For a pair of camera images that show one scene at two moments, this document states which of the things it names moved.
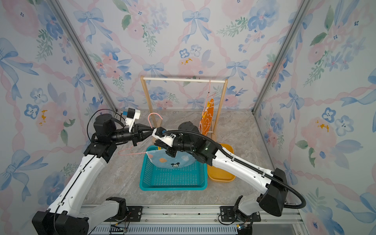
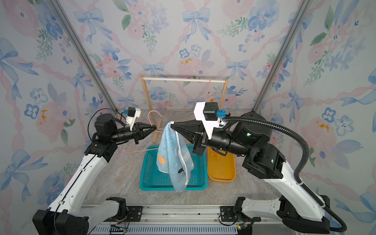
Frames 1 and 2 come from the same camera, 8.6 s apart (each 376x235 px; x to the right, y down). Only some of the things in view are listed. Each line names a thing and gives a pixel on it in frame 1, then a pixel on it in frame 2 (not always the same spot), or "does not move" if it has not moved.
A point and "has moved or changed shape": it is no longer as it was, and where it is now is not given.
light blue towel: [160, 159] has moved or changed shape
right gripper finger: [161, 144] -> [191, 126]
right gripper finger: [171, 152] -> [194, 138]
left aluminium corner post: [77, 37] does not move
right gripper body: [180, 144] -> [223, 141]
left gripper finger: [143, 134] does not move
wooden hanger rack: [143, 78] does not move
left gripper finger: [140, 127] does not move
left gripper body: [126, 136] does not move
